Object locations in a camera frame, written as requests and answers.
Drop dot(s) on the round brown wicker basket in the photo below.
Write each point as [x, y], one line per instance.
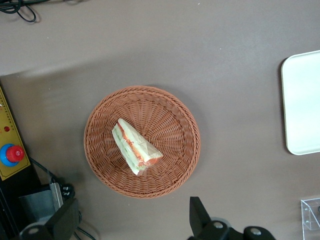
[172, 140]

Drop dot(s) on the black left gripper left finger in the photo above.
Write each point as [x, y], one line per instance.
[65, 217]

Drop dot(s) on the yellow control panel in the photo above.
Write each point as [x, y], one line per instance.
[10, 117]

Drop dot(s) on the clear acrylic bottle rack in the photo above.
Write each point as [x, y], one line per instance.
[311, 215]

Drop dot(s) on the beige plastic tray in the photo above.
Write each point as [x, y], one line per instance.
[303, 102]

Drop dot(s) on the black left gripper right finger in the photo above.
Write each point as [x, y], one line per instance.
[198, 216]

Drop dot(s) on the triangle sandwich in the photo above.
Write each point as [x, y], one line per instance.
[136, 146]

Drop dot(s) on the red emergency stop button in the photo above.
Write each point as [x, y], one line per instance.
[13, 154]

